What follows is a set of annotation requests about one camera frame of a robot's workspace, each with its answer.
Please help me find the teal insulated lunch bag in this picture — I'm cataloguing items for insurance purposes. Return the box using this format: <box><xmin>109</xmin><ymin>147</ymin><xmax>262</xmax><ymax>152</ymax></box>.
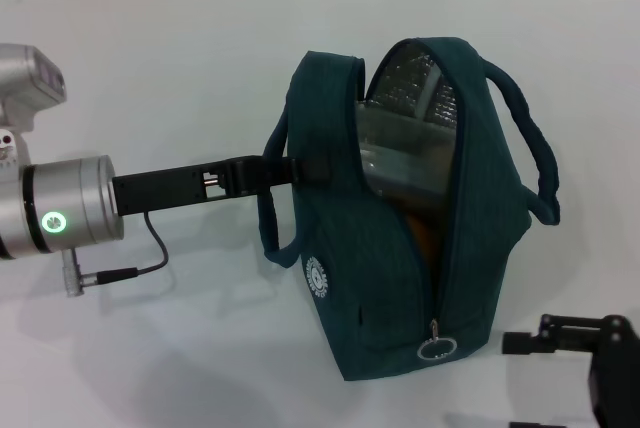
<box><xmin>257</xmin><ymin>36</ymin><xmax>561</xmax><ymax>383</ymax></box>

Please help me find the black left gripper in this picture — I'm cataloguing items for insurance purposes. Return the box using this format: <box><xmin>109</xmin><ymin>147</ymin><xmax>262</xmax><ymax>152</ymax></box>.
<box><xmin>111</xmin><ymin>154</ymin><xmax>335</xmax><ymax>218</ymax></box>

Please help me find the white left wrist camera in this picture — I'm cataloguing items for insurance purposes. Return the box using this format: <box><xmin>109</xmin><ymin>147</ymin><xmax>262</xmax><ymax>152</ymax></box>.
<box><xmin>0</xmin><ymin>42</ymin><xmax>68</xmax><ymax>130</ymax></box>

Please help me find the orange pear fruit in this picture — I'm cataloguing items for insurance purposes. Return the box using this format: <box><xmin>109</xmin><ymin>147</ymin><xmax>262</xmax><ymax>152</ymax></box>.
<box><xmin>403</xmin><ymin>211</ymin><xmax>442</xmax><ymax>277</ymax></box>

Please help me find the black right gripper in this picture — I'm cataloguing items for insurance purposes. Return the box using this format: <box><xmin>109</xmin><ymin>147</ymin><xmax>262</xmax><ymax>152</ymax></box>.
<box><xmin>501</xmin><ymin>313</ymin><xmax>640</xmax><ymax>428</ymax></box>

